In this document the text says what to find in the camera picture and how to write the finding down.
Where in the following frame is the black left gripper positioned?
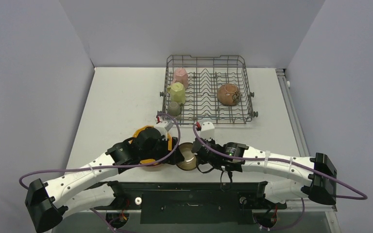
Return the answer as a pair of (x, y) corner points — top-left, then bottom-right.
(140, 135), (184, 165)

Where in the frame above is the brown ceramic bowl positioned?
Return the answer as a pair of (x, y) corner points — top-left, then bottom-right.
(217, 83), (241, 106)
(176, 142), (197, 171)

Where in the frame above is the small grey-green cup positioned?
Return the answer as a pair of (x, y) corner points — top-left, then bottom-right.
(168, 101), (181, 117)

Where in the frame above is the pale yellow mug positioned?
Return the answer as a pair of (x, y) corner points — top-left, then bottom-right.
(167, 82), (186, 105)

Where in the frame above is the grey wire dish rack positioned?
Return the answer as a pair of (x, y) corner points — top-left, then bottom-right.
(160, 55), (258, 125)

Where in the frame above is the pink mug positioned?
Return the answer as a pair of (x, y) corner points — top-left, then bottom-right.
(172, 67), (189, 89)

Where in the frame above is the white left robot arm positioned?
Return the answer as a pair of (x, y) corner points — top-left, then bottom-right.
(19, 122), (182, 233)

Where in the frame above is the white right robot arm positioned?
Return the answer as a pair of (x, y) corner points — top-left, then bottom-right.
(192, 138), (337, 207)

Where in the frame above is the orange polka dot plate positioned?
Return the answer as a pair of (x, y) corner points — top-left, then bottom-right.
(130, 125), (183, 167)

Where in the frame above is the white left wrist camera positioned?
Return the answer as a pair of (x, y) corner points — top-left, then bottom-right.
(153, 116), (174, 140)

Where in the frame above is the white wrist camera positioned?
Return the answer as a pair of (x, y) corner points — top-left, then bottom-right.
(196, 121), (215, 141)
(153, 116), (174, 140)

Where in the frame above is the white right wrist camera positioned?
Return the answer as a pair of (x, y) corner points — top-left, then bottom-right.
(196, 121), (215, 141)

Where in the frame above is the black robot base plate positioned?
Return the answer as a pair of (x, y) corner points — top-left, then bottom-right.
(96, 181), (287, 225)

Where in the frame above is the aluminium frame rail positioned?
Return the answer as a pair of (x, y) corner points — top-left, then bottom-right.
(275, 68), (310, 157)

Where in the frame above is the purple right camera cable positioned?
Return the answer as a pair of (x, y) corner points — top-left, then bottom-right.
(192, 124), (368, 200)

